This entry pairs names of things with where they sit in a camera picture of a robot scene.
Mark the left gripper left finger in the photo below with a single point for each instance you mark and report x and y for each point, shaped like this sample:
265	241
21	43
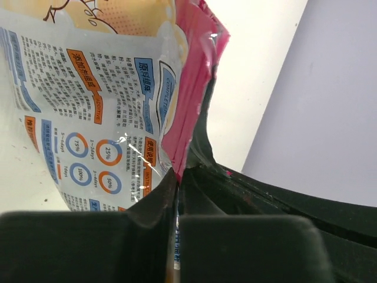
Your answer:
136	245

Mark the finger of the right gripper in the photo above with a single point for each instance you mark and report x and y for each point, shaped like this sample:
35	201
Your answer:
347	231

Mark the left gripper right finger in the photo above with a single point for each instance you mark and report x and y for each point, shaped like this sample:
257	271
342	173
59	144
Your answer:
252	249

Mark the pet food bag pink white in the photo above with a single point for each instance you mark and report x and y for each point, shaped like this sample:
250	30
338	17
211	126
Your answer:
109	92

